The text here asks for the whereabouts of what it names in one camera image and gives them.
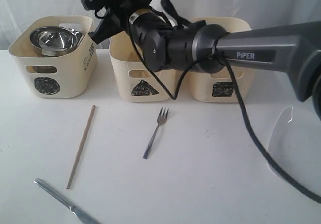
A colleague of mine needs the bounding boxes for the cream bin circle mark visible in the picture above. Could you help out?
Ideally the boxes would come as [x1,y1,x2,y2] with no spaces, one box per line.
[9,16,97,98]

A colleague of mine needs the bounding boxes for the steel table knife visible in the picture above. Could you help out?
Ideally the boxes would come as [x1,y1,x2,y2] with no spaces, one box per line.
[34,178,100,224]

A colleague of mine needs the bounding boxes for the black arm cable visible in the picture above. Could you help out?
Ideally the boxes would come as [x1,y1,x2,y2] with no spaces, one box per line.
[125,0,321,204]

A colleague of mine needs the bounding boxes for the cream bin triangle mark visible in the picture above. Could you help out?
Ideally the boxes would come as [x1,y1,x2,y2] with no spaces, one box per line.
[109,32,170,102]

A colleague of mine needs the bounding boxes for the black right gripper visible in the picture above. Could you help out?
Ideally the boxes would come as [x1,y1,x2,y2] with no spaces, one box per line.
[81,0,171,46]

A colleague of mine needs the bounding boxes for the steel bowls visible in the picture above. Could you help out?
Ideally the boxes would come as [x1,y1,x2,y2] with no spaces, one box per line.
[29,26,78,57]

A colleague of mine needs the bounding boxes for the steel fork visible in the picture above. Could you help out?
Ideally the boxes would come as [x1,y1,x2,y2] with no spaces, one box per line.
[143,107,169,159]

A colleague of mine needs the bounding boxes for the white backdrop curtain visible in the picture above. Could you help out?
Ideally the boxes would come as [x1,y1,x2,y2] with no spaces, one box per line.
[1,0,320,50]

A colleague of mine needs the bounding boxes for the steel mug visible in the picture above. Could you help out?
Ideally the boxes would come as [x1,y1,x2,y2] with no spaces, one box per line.
[68,28,84,45]

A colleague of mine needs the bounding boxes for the cream bin square mark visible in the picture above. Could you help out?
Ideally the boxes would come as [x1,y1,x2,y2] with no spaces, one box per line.
[189,17,256,103]

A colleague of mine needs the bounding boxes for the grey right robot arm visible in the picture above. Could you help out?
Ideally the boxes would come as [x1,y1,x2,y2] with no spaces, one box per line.
[81,0,320,114]

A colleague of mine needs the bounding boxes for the wooden chopstick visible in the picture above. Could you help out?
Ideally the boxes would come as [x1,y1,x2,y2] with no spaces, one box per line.
[66,105,96,189]

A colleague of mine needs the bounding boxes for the white square plate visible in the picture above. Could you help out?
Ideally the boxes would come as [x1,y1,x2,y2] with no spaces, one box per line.
[267,106,320,195]

